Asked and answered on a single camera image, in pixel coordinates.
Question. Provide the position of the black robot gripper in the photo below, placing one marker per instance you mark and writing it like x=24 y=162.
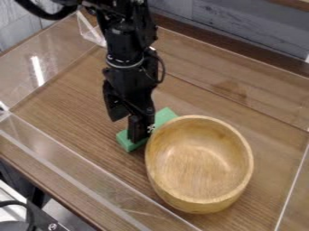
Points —
x=127 y=91

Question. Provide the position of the light wooden bowl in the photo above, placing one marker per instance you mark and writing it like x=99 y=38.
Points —
x=200 y=163

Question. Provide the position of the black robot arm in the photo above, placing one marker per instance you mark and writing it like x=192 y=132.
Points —
x=126 y=24

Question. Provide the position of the clear acrylic tray wall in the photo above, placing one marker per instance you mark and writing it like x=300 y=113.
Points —
x=58 y=138

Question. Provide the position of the green rectangular block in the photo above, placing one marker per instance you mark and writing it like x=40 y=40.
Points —
x=162 y=117

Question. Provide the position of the clear acrylic corner bracket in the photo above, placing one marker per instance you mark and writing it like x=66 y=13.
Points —
x=90 y=32

